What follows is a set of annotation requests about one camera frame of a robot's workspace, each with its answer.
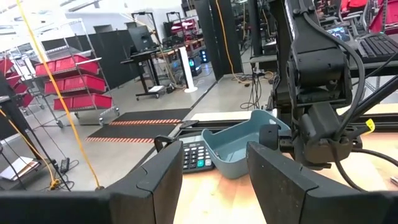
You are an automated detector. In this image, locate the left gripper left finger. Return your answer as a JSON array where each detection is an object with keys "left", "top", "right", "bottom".
[{"left": 0, "top": 139, "right": 185, "bottom": 224}]

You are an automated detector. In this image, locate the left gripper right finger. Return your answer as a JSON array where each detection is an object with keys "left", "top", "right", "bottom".
[{"left": 247, "top": 141, "right": 398, "bottom": 224}]

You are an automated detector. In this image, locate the blue-teal plastic bin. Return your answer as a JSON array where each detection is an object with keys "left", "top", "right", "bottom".
[{"left": 201, "top": 109, "right": 292, "bottom": 180}]

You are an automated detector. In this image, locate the black power brick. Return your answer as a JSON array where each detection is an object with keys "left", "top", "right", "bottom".
[{"left": 60, "top": 157, "right": 71, "bottom": 174}]

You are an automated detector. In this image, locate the black mat with orange stripes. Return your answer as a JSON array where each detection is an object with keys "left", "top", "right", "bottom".
[
  {"left": 108, "top": 108, "right": 192, "bottom": 126},
  {"left": 85, "top": 123, "right": 178, "bottom": 144}
]

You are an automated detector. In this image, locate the red storage bin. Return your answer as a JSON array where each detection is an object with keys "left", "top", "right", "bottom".
[
  {"left": 34, "top": 55, "right": 100, "bottom": 77},
  {"left": 44, "top": 74, "right": 107, "bottom": 95},
  {"left": 53, "top": 93, "right": 113, "bottom": 111}
]

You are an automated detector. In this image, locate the black keyboard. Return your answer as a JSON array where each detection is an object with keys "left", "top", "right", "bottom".
[{"left": 357, "top": 33, "right": 398, "bottom": 63}]

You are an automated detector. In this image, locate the black desk calculator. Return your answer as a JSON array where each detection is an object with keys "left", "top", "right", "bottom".
[{"left": 178, "top": 134, "right": 216, "bottom": 174}]

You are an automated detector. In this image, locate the red chair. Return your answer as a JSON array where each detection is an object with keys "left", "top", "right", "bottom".
[{"left": 368, "top": 0, "right": 398, "bottom": 35}]

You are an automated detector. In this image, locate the black partition panel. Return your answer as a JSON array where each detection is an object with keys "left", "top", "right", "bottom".
[{"left": 192, "top": 0, "right": 244, "bottom": 79}]

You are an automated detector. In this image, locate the black computer tower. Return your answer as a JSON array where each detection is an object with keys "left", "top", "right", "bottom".
[{"left": 188, "top": 49, "right": 210, "bottom": 77}]

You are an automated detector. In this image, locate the white floor stand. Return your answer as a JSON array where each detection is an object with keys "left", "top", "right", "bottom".
[{"left": 178, "top": 46, "right": 198, "bottom": 94}]

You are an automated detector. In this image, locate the black standing desk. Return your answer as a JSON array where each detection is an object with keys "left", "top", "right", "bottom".
[{"left": 120, "top": 48, "right": 166, "bottom": 101}]

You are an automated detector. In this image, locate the black desk monitor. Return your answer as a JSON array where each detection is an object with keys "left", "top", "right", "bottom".
[{"left": 127, "top": 24, "right": 157, "bottom": 52}]

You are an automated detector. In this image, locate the yellow cable tag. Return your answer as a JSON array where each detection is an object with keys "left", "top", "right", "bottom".
[{"left": 365, "top": 118, "right": 376, "bottom": 135}]

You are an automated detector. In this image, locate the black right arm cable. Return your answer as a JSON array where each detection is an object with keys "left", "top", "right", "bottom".
[{"left": 300, "top": 11, "right": 398, "bottom": 192}]

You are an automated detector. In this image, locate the metal wire shelf cart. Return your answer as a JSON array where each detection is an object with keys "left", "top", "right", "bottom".
[{"left": 32, "top": 18, "right": 121, "bottom": 129}]

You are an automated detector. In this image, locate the black aluminium table frame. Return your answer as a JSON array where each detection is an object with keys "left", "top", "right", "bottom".
[{"left": 154, "top": 111, "right": 398, "bottom": 153}]

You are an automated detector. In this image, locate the yellow hanging cable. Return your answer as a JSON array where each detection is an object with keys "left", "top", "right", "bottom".
[{"left": 215, "top": 0, "right": 250, "bottom": 85}]

